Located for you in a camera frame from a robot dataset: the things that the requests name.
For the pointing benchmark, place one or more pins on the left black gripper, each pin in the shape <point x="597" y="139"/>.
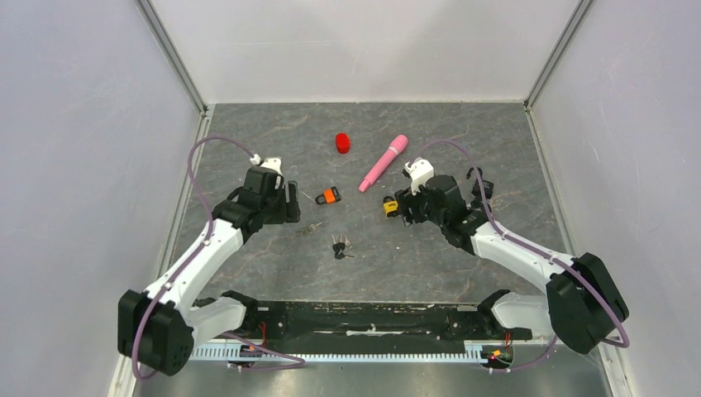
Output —
<point x="289" y="212"/>

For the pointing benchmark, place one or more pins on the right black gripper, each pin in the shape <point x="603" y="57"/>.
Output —
<point x="406" y="200"/>

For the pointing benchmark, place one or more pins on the yellow black padlock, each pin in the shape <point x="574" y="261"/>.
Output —
<point x="390" y="206"/>

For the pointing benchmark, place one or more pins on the orange black padlock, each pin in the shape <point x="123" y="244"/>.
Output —
<point x="328" y="196"/>

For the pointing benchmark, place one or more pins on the small silver key bunch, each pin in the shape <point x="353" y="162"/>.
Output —
<point x="309" y="229"/>

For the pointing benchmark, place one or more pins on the black Kaijing padlock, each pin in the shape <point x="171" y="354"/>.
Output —
<point x="482" y="190"/>

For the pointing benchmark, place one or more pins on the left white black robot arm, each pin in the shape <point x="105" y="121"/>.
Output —
<point x="160" y="327"/>

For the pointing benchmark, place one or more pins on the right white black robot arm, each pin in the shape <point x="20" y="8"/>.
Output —
<point x="584" y="304"/>

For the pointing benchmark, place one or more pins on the black-head key bunch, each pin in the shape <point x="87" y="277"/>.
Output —
<point x="339" y="245"/>

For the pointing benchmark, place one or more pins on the pink cylindrical wand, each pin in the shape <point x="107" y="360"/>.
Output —
<point x="395" y="148"/>

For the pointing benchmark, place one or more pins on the red plastic cap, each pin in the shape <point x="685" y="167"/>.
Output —
<point x="343" y="143"/>

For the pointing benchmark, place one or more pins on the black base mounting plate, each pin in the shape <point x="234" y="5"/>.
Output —
<point x="285" y="320"/>

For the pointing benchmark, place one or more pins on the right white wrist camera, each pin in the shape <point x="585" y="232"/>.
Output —
<point x="419" y="171"/>

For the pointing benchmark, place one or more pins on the white slotted cable duct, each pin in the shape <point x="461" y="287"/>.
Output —
<point x="228" y="351"/>

